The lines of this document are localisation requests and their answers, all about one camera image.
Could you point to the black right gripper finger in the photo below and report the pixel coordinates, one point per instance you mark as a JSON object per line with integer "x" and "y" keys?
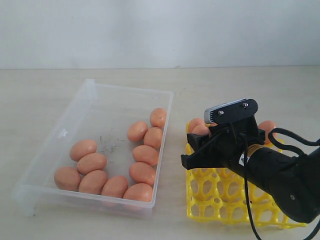
{"x": 204, "y": 158}
{"x": 199, "y": 142}

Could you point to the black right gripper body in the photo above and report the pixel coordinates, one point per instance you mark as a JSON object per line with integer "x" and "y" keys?
{"x": 229, "y": 142}

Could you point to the brown egg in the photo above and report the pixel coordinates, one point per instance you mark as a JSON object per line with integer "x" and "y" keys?
{"x": 67, "y": 178}
{"x": 115, "y": 187}
{"x": 153, "y": 137}
{"x": 137, "y": 131}
{"x": 267, "y": 126}
{"x": 141, "y": 172}
{"x": 194, "y": 123}
{"x": 82, "y": 148}
{"x": 91, "y": 162}
{"x": 146, "y": 154}
{"x": 93, "y": 182}
{"x": 200, "y": 130}
{"x": 158, "y": 117}
{"x": 139, "y": 192}

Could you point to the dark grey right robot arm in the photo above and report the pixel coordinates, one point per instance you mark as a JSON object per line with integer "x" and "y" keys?
{"x": 293, "y": 182}

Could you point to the yellow plastic egg tray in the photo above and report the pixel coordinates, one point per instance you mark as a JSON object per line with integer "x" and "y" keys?
{"x": 218, "y": 195}

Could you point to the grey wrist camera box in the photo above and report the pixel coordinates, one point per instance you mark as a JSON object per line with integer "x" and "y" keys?
{"x": 231, "y": 112}

